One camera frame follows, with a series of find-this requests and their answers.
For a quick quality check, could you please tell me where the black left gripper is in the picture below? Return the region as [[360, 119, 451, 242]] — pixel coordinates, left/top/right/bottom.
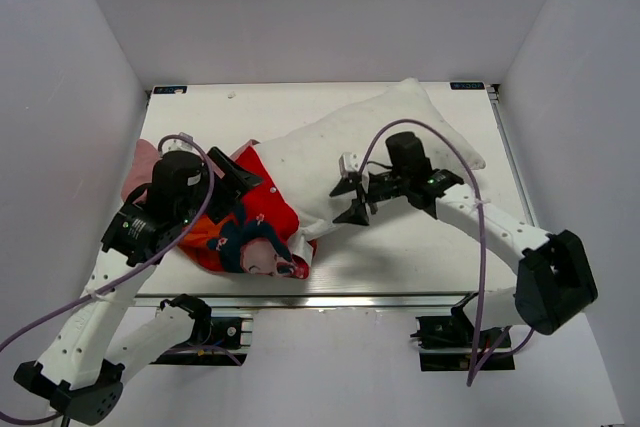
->
[[178, 146, 264, 225]]

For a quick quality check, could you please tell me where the red patterned pillowcase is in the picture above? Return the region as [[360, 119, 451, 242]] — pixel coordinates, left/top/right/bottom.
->
[[121, 138, 319, 280]]

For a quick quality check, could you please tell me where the white pillow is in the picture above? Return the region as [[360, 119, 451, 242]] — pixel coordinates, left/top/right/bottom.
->
[[254, 77, 487, 243]]

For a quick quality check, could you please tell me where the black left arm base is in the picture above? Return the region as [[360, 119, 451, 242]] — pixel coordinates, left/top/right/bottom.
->
[[152, 294, 253, 367]]

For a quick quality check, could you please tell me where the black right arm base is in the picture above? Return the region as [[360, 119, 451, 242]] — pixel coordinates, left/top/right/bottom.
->
[[410, 316, 515, 372]]

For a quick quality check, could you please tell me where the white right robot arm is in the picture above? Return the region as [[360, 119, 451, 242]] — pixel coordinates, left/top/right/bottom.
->
[[331, 132, 598, 346]]

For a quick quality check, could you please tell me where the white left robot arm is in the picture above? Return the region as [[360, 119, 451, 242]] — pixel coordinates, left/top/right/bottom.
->
[[14, 147, 262, 426]]

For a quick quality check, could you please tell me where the blue left corner sticker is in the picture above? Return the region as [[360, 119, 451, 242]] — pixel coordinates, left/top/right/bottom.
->
[[152, 85, 188, 95]]

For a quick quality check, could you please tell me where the blue corner sticker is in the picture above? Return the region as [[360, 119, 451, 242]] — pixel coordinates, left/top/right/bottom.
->
[[449, 81, 485, 91], [152, 85, 188, 95]]

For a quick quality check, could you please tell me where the blue right corner sticker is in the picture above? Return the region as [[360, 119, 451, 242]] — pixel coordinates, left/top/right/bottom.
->
[[449, 81, 485, 91]]

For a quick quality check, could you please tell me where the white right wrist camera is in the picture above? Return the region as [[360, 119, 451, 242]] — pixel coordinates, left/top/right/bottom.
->
[[339, 152, 369, 183]]

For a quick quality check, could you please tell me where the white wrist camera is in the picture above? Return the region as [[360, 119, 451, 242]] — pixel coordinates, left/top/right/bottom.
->
[[178, 132, 194, 145], [339, 152, 369, 183]]

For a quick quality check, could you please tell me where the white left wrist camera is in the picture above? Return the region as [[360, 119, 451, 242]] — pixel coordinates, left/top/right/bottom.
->
[[178, 132, 194, 145]]

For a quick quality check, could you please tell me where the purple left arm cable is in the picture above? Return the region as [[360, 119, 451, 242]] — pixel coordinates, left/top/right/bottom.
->
[[0, 132, 217, 423]]

